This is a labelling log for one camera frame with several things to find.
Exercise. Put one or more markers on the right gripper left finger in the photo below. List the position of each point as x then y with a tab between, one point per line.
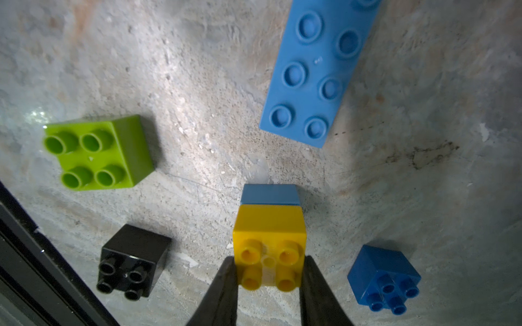
219	305

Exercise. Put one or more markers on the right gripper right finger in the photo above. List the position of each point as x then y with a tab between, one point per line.
318	305

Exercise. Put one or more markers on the yellow square brick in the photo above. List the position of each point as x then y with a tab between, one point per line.
269	243

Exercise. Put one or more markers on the light blue square brick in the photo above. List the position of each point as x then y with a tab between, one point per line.
270	194

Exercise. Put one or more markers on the light blue long brick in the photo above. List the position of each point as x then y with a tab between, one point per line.
319	51

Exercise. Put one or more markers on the dark blue square brick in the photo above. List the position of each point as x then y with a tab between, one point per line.
383	279

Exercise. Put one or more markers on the black square brick lower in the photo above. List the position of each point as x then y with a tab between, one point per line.
132	262

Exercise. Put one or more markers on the lime green square brick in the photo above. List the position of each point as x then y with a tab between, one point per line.
100	154

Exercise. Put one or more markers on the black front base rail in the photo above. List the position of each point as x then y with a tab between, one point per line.
38	286

